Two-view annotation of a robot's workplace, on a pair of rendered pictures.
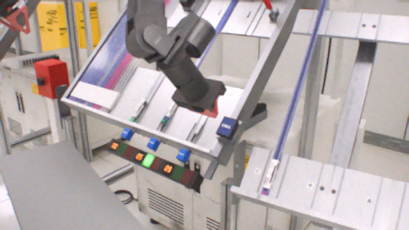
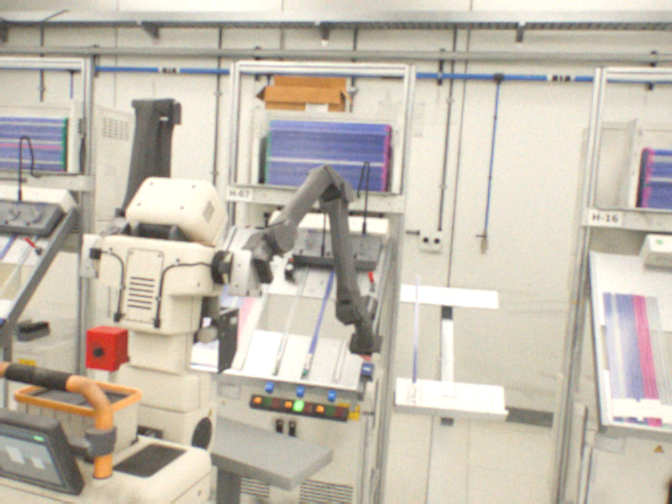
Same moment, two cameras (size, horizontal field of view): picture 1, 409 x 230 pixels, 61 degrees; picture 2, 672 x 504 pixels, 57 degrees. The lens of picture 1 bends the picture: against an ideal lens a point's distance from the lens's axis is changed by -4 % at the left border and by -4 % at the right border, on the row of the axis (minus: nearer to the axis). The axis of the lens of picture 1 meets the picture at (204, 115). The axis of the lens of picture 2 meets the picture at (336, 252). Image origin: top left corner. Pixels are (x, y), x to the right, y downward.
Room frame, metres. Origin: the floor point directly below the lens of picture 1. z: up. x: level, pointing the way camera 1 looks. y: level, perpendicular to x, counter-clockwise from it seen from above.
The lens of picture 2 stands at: (-0.97, 0.94, 1.38)
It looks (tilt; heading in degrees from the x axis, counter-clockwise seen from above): 6 degrees down; 334
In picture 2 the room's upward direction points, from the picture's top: 4 degrees clockwise
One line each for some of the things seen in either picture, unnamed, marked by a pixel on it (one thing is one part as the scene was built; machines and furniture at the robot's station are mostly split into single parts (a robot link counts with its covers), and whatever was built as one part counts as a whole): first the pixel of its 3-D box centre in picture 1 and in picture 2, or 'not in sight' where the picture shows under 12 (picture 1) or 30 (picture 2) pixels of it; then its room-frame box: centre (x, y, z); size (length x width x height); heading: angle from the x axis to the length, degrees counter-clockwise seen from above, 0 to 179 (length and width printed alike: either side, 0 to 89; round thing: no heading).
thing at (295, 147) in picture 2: not in sight; (328, 155); (1.37, -0.12, 1.52); 0.51 x 0.13 x 0.27; 52
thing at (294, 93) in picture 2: not in sight; (324, 94); (1.67, -0.22, 1.82); 0.68 x 0.30 x 0.20; 52
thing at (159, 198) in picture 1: (236, 163); (305, 427); (1.50, -0.15, 0.31); 0.70 x 0.65 x 0.62; 52
